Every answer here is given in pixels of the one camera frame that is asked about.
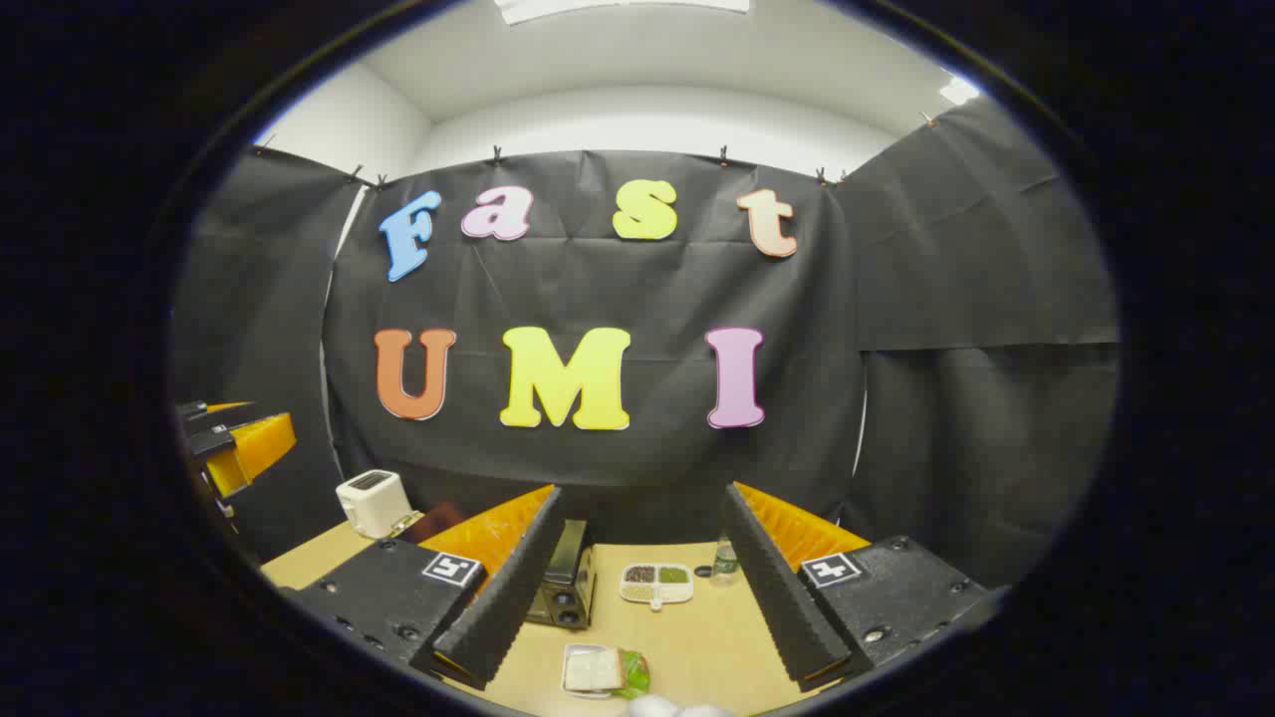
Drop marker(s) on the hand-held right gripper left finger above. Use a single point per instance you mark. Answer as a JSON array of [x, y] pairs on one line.
[[518, 588]]

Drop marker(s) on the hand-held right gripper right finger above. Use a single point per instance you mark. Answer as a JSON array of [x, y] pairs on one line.
[[772, 588]]

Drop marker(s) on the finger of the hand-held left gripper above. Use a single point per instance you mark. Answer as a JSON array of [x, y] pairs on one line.
[[224, 416], [209, 444]]

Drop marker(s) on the black electric oven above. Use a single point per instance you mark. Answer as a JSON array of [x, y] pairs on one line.
[[568, 597]]

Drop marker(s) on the sandwich with green lettuce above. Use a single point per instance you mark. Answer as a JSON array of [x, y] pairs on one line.
[[595, 669]]

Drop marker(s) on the clear plastic water bottle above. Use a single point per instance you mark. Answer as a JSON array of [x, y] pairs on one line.
[[725, 563]]

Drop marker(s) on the white divided tray of beans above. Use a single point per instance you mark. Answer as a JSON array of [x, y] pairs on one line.
[[655, 583]]

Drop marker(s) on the small white plate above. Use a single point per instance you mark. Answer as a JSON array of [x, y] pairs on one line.
[[574, 690]]

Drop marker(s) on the white toaster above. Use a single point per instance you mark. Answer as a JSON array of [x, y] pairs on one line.
[[371, 503]]

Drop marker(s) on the black backdrop cloth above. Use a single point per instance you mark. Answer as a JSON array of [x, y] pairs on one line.
[[598, 289]]

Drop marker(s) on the small ceiling light panel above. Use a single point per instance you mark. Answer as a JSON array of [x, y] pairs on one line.
[[959, 91]]

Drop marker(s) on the long ceiling light panel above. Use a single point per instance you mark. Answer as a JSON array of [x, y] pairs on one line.
[[618, 6]]

